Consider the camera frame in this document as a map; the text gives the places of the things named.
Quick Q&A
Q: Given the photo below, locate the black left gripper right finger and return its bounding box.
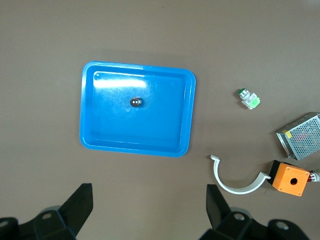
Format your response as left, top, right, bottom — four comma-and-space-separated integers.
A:
199, 184, 311, 240

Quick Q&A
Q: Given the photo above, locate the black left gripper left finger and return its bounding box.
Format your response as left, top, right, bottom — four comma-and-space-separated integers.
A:
0, 183, 94, 240

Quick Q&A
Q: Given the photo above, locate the small silver cylindrical capacitor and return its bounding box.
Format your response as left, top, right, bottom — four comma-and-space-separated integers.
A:
129, 96, 143, 109

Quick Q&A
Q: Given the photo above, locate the white curved plastic clamp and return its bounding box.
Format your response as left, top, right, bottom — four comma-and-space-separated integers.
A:
210, 154, 272, 195

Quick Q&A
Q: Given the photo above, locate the orange button box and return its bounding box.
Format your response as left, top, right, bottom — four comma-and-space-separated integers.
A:
266, 159, 311, 197

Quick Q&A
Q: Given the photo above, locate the small green white connector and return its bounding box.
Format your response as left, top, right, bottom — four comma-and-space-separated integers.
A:
308, 167, 320, 183

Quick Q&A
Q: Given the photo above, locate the blue plastic tray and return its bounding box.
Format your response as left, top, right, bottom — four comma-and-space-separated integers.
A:
79, 60, 197, 158

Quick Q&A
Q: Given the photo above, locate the perforated metal power supply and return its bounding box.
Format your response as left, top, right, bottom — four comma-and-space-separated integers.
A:
275, 111, 320, 161

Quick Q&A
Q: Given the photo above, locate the brown table mat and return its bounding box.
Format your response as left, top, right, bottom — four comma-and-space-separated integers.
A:
0, 0, 320, 240

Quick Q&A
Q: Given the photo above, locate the green pushbutton switch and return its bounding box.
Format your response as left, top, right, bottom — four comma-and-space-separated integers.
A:
235, 87, 261, 111

